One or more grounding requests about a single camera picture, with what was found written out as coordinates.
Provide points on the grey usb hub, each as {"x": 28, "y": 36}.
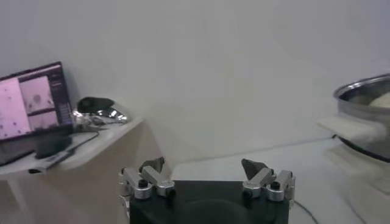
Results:
{"x": 58, "y": 158}

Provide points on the white side table with headset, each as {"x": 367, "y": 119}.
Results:
{"x": 100, "y": 170}

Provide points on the white steamed baozi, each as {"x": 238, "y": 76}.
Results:
{"x": 382, "y": 102}

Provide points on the shiny chrome headset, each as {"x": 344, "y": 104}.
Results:
{"x": 100, "y": 111}

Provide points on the perforated steel steamer basket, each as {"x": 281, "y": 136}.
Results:
{"x": 365, "y": 121}

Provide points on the cream electric cooker base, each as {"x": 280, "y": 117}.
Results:
{"x": 365, "y": 188}

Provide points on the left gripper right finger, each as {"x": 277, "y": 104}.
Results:
{"x": 260, "y": 179}

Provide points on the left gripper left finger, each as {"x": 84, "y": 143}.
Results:
{"x": 157, "y": 179}

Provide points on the black computer mouse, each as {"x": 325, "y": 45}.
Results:
{"x": 53, "y": 146}

